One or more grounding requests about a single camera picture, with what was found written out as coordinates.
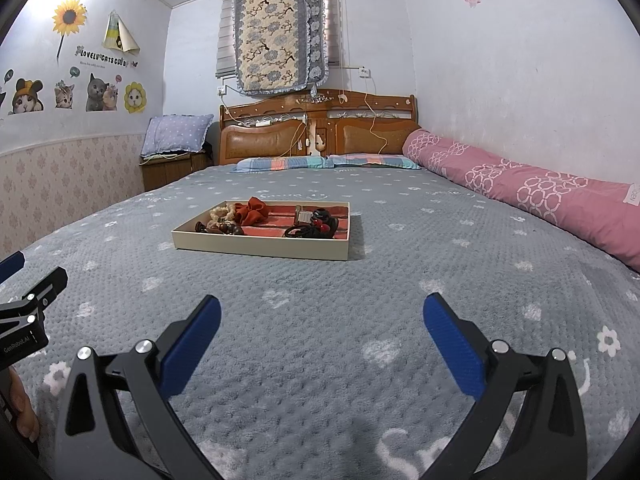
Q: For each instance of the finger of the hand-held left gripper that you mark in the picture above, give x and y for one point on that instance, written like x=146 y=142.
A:
x=47 y=285
x=12 y=266

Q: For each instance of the beige tray with brick lining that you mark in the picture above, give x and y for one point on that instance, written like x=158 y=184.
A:
x=260 y=250

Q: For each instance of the grey cats wall sticker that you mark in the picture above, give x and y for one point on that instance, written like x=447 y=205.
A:
x=101 y=92

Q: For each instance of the peeling paper wall poster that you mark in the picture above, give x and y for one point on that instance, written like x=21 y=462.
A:
x=120 y=35

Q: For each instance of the hanging floral quilt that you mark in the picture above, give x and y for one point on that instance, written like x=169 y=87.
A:
x=275 y=35

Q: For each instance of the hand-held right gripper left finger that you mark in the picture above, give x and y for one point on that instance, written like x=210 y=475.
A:
x=192 y=345

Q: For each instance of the plaid pillow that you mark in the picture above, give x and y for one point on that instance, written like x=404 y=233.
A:
x=375 y=161
x=280 y=164

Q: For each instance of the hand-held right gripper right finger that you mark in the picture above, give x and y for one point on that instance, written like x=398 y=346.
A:
x=452 y=345

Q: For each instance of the wooden bed headboard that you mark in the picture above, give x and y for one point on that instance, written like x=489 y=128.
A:
x=255 y=142

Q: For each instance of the lettering wall sticker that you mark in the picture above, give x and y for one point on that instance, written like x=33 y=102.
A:
x=105 y=57

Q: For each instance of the tabby kitten wall sticker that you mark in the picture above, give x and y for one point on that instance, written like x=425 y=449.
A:
x=65 y=95

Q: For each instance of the cream scrunchie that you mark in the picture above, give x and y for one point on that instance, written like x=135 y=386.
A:
x=222 y=214

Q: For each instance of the flower cat wall sticker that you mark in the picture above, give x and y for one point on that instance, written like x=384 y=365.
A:
x=136 y=97

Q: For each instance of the red scrunchie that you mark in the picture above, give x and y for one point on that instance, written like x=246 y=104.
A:
x=251 y=212

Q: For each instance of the pink rolled quilt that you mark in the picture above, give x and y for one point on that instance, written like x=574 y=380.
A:
x=525 y=185

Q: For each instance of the grey flower print blanket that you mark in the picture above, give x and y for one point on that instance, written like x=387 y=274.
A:
x=320 y=320

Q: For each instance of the person's left hand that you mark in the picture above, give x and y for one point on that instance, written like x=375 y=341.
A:
x=25 y=410

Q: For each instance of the cartoon headboard sticker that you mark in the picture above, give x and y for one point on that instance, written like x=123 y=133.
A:
x=317 y=142

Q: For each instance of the sunflower wall sticker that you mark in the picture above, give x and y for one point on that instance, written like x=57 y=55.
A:
x=69 y=16

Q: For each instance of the purple dotted pillow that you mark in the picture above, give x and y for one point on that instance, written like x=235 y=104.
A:
x=175 y=135

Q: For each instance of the hat cat wall sticker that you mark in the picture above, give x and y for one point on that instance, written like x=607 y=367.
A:
x=27 y=97

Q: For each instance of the wooden nightstand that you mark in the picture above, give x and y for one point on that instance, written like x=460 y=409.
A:
x=165 y=172

